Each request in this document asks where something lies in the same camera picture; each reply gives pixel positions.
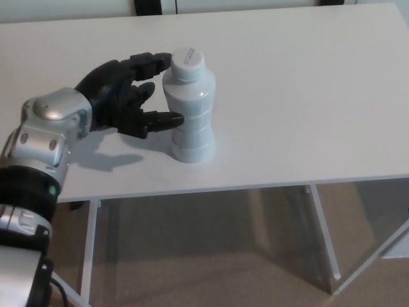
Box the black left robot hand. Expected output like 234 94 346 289
73 51 186 139

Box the white plastic bottle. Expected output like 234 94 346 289
162 47 217 164

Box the white table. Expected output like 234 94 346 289
0 3 409 304

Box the black cable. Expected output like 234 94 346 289
50 274 75 307

